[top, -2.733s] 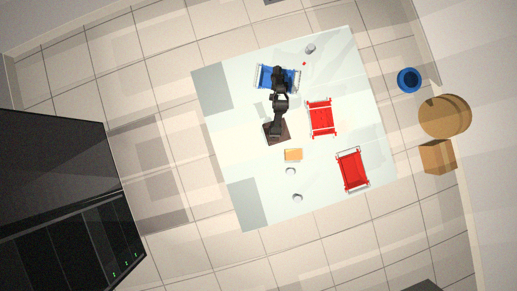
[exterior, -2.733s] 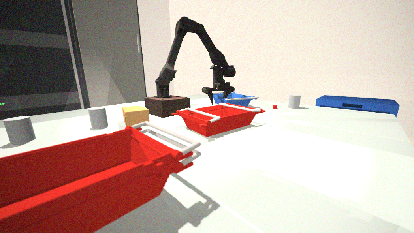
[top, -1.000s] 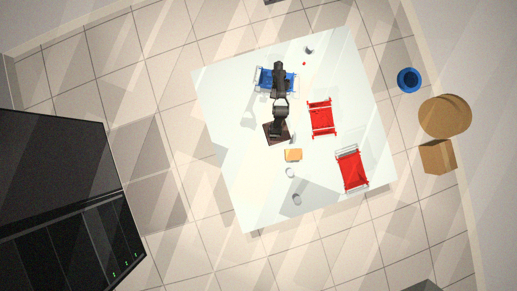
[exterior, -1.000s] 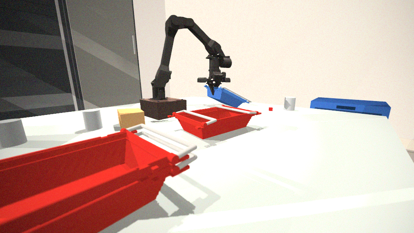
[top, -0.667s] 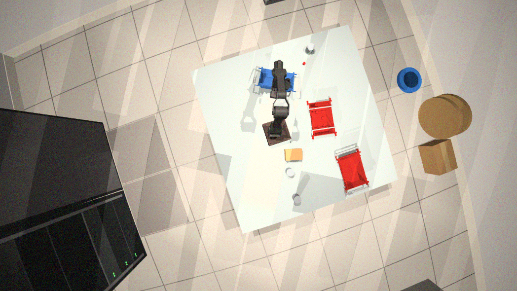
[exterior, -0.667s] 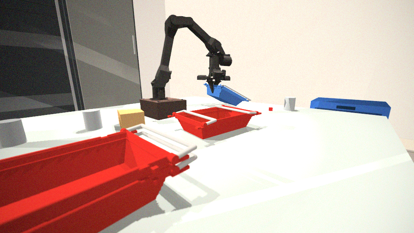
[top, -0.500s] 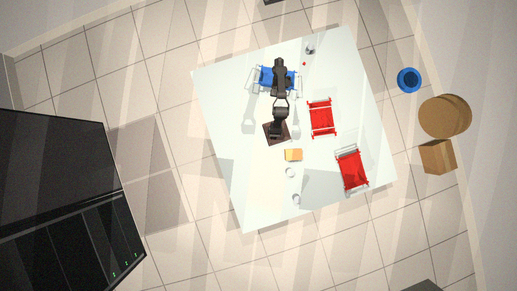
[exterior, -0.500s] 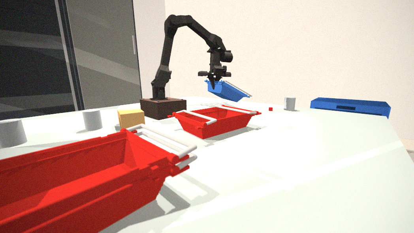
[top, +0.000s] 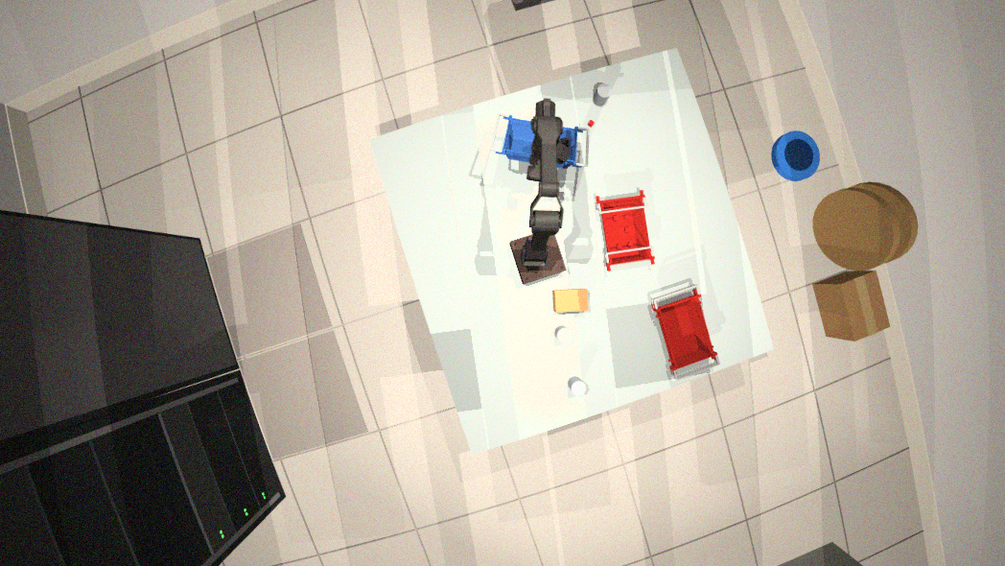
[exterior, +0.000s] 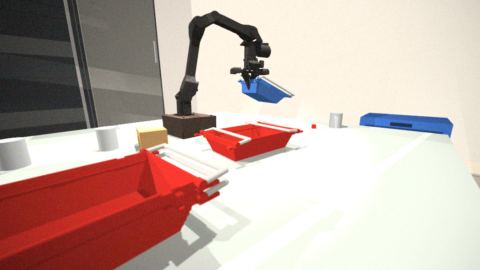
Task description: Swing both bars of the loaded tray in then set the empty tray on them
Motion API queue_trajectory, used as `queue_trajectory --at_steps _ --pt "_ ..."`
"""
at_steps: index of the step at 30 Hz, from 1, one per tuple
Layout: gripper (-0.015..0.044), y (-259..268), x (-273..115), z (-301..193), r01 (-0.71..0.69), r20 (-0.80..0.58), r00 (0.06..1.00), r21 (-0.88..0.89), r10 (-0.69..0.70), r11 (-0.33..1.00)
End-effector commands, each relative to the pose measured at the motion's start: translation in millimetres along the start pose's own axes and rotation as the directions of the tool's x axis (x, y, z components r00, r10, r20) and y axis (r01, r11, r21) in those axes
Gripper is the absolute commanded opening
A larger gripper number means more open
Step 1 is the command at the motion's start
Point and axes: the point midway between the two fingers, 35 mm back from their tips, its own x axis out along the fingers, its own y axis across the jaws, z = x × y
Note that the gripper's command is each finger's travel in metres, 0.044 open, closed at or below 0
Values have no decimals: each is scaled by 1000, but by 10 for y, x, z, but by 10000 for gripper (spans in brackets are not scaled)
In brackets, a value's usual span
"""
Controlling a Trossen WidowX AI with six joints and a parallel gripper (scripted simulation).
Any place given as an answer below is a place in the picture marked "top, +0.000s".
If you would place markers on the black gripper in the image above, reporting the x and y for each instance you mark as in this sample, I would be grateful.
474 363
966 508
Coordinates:
533 172

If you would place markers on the grey cylinder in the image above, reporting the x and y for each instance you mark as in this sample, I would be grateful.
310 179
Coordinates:
602 94
576 386
563 334

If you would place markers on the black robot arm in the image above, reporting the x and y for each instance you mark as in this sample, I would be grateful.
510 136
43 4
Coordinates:
547 129

